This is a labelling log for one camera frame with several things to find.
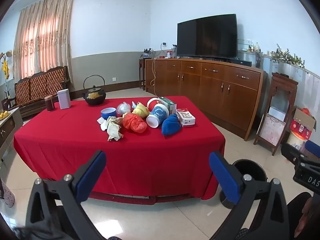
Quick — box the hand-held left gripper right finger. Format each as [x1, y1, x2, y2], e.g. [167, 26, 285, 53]
[209, 151, 293, 240]

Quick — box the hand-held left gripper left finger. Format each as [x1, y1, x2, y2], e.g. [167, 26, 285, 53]
[25, 150, 107, 240]

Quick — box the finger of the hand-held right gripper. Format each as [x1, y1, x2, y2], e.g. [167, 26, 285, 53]
[280, 142, 307, 167]
[304, 140, 320, 158]

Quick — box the black trash bin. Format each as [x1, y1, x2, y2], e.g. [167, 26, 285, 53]
[219, 158, 268, 208]

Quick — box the beige paper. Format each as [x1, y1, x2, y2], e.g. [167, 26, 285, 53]
[106, 116, 124, 141]

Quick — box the white tissue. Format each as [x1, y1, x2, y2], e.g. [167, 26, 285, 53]
[97, 117, 108, 131]

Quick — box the small blue paper cup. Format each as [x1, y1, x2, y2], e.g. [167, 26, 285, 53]
[101, 107, 117, 120]

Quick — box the orange plastic bag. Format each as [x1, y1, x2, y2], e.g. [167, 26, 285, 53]
[122, 113, 147, 134]

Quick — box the white and red box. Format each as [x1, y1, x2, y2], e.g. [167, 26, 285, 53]
[176, 108, 196, 127]

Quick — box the blue cloth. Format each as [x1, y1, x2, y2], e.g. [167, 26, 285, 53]
[161, 114, 182, 137]

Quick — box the clear plastic bag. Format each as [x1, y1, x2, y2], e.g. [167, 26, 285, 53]
[116, 102, 132, 117]

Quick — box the yellow cloth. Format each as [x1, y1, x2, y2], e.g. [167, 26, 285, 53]
[132, 102, 150, 117]

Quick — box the blue patterned paper cup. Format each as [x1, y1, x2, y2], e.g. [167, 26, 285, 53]
[146, 104, 170, 128]

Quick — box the green and white carton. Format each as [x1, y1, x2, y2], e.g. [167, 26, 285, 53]
[158, 96, 177, 115]

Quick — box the red paper cup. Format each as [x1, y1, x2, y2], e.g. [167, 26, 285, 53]
[146, 97, 163, 112]

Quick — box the person's right hand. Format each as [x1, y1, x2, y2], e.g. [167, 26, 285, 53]
[295, 196, 320, 238]

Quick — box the white bucket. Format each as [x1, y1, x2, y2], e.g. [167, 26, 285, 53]
[286, 132, 307, 152]

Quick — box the open cardboard box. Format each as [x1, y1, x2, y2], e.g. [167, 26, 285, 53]
[290, 106, 317, 140]

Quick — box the pink framed picture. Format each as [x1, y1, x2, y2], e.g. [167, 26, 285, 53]
[257, 113, 286, 147]

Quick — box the white board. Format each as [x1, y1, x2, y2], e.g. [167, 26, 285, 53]
[268, 106, 287, 120]

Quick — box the red tablecloth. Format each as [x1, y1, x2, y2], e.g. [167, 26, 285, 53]
[13, 95, 226, 202]

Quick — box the person's shoe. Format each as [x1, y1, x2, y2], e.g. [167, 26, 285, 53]
[234, 227, 250, 240]

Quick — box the tall wooden stand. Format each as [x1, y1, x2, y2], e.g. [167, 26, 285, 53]
[253, 72, 299, 156]

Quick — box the black iron teapot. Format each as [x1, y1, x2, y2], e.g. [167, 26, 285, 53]
[82, 75, 107, 106]

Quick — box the pale square tin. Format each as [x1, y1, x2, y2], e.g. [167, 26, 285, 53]
[57, 89, 71, 110]

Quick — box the dark red canister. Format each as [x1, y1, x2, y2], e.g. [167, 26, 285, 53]
[44, 95, 55, 112]

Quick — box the floral printed container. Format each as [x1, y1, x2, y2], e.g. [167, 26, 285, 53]
[0, 177, 15, 208]

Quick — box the leafy green plant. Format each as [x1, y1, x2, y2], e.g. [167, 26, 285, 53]
[271, 44, 307, 73]

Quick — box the long wooden cabinet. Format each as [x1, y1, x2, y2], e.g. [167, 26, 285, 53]
[145, 57, 267, 141]

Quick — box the grey side cabinet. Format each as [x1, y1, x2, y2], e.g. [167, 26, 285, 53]
[0, 107, 24, 153]

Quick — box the black soundbar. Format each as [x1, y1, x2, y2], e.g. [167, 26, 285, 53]
[214, 58, 252, 67]

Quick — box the wooden sofa bench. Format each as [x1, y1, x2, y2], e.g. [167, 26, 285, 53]
[1, 66, 70, 118]

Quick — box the narrow wooden side table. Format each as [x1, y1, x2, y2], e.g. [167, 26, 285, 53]
[139, 58, 146, 91]

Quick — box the small potted plant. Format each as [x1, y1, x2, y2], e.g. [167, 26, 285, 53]
[140, 48, 154, 59]

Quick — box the coat rack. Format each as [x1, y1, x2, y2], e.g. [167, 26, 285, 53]
[0, 50, 13, 99]

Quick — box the black flat television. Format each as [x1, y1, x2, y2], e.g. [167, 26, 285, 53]
[177, 14, 238, 59]

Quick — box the beige patterned curtain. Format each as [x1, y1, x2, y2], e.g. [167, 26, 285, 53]
[12, 0, 75, 79]

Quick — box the hanging pale cable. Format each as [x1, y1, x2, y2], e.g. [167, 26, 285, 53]
[150, 57, 158, 93]

